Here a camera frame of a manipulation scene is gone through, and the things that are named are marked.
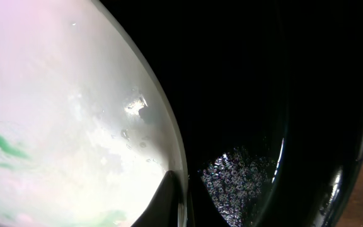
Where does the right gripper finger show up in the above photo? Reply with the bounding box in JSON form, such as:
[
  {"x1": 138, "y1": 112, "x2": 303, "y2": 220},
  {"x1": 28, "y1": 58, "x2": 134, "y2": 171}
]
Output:
[{"x1": 132, "y1": 170, "x2": 182, "y2": 227}]

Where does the black round tray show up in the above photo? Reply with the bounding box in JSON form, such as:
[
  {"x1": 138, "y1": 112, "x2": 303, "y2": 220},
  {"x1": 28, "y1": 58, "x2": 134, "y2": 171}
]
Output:
[{"x1": 104, "y1": 1, "x2": 363, "y2": 226}]

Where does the white plate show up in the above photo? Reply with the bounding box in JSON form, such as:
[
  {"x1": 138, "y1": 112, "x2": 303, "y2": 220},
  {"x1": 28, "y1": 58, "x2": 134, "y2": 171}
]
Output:
[{"x1": 0, "y1": 0, "x2": 188, "y2": 226}]

